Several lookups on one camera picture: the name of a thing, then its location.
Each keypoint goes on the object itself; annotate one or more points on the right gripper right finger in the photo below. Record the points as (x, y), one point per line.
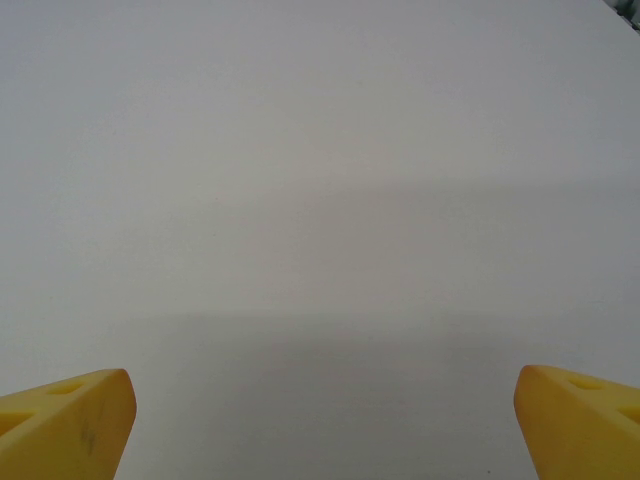
(585, 430)

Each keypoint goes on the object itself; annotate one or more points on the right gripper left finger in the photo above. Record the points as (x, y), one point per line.
(65, 430)

